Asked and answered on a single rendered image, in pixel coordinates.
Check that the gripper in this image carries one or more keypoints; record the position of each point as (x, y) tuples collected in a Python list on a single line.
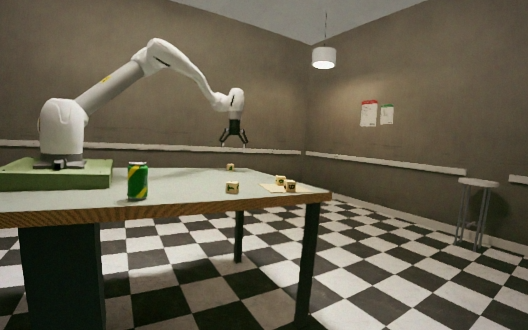
[(234, 129)]

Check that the tan flat mat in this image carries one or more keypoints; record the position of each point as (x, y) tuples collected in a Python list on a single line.
[(273, 188)]

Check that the green and yellow drink can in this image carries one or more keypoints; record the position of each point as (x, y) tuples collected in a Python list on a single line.
[(137, 181)]

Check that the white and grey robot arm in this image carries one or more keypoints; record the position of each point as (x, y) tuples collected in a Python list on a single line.
[(61, 124)]

